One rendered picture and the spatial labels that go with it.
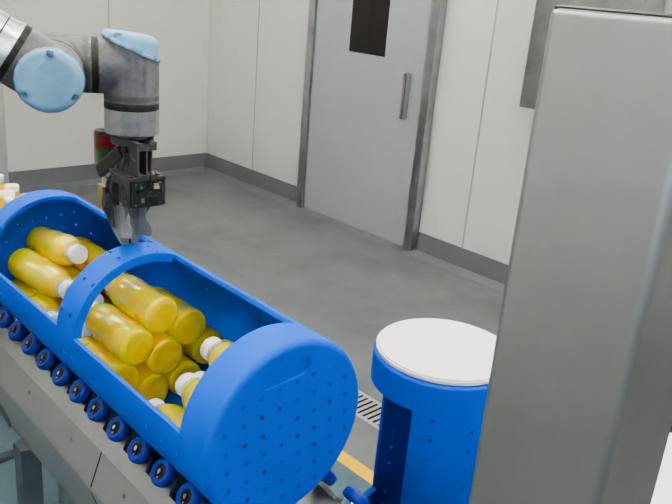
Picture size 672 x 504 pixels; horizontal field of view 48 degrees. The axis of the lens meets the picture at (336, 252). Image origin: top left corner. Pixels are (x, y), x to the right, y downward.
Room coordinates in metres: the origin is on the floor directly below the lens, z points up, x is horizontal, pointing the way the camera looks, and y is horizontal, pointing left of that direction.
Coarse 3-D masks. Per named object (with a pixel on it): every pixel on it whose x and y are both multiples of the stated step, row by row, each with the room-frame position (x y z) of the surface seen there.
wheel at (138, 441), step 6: (138, 438) 1.05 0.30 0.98; (132, 444) 1.05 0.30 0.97; (138, 444) 1.04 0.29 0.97; (144, 444) 1.03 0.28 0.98; (132, 450) 1.04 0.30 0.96; (138, 450) 1.03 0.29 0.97; (144, 450) 1.02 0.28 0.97; (150, 450) 1.03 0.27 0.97; (132, 456) 1.03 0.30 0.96; (138, 456) 1.02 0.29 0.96; (144, 456) 1.02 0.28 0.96; (138, 462) 1.02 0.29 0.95
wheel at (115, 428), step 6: (114, 420) 1.10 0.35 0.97; (120, 420) 1.09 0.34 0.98; (108, 426) 1.10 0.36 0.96; (114, 426) 1.09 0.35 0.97; (120, 426) 1.08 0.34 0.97; (126, 426) 1.08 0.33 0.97; (108, 432) 1.09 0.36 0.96; (114, 432) 1.08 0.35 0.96; (120, 432) 1.08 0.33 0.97; (126, 432) 1.08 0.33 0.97; (108, 438) 1.08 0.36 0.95; (114, 438) 1.07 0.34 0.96; (120, 438) 1.07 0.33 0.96
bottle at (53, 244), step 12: (36, 228) 1.53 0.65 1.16; (48, 228) 1.52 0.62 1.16; (36, 240) 1.49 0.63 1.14; (48, 240) 1.45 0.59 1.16; (60, 240) 1.44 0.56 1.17; (72, 240) 1.44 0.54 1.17; (48, 252) 1.44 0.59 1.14; (60, 252) 1.42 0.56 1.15; (60, 264) 1.44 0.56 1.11; (72, 264) 1.44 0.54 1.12
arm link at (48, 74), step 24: (0, 24) 1.04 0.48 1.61; (24, 24) 1.07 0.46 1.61; (0, 48) 1.03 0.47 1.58; (24, 48) 1.04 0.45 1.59; (48, 48) 1.05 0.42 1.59; (72, 48) 1.16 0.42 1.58; (0, 72) 1.04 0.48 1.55; (24, 72) 1.03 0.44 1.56; (48, 72) 1.04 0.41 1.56; (72, 72) 1.05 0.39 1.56; (24, 96) 1.03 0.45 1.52; (48, 96) 1.04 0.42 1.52; (72, 96) 1.06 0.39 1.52
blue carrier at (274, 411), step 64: (64, 192) 1.57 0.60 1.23; (0, 256) 1.49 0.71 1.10; (128, 256) 1.21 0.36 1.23; (64, 320) 1.15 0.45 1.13; (256, 320) 1.20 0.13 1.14; (128, 384) 1.00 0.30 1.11; (256, 384) 0.89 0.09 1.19; (320, 384) 0.97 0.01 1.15; (192, 448) 0.85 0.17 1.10; (256, 448) 0.89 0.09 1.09; (320, 448) 0.98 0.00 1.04
